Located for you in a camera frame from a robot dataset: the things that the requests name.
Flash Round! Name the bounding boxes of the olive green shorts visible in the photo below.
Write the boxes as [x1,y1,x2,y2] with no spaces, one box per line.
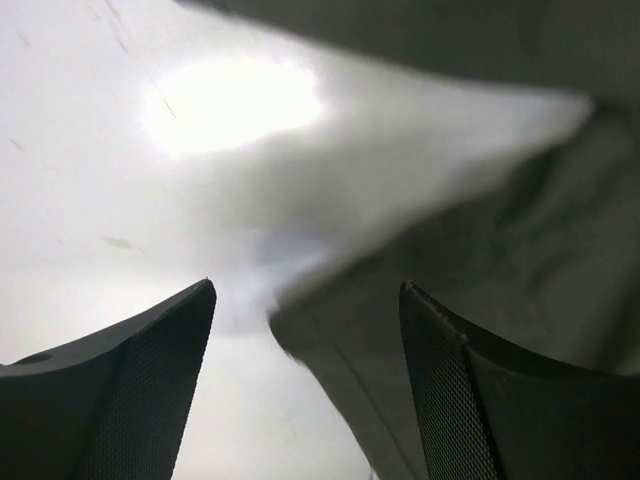
[172,0,640,480]

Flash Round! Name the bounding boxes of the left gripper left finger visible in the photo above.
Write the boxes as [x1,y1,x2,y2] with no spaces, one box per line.
[1,279,216,479]

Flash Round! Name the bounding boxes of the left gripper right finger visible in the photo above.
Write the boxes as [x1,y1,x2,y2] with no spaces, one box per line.
[399,283,639,480]

